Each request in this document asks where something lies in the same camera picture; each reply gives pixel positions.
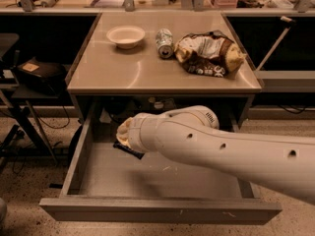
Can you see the padded gripper body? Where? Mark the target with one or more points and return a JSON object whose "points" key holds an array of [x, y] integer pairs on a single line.
{"points": [[137, 133]]}

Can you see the dark blue snack bar wrapper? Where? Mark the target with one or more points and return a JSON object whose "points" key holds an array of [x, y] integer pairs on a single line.
{"points": [[118, 145]]}

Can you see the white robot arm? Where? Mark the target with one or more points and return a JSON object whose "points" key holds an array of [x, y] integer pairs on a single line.
{"points": [[192, 136]]}

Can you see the grey open drawer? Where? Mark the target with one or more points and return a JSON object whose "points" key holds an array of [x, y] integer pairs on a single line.
{"points": [[104, 183]]}

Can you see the grey counter cabinet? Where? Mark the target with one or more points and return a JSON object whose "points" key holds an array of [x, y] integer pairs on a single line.
{"points": [[156, 60]]}

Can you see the black box with label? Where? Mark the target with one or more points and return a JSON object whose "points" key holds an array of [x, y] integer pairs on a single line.
{"points": [[44, 77]]}

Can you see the white paper bowl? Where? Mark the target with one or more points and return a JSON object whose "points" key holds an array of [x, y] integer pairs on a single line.
{"points": [[126, 37]]}

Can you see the green white soda can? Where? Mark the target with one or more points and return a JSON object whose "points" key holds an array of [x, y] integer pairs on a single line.
{"points": [[164, 42]]}

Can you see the crumpled brown chip bag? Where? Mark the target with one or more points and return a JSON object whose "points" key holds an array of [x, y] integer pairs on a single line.
{"points": [[210, 54]]}

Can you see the black desk frame left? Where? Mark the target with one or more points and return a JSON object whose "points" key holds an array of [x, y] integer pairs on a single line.
{"points": [[38, 138]]}

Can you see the white handled stick tool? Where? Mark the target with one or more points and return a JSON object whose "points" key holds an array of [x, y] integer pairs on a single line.
{"points": [[288, 24]]}

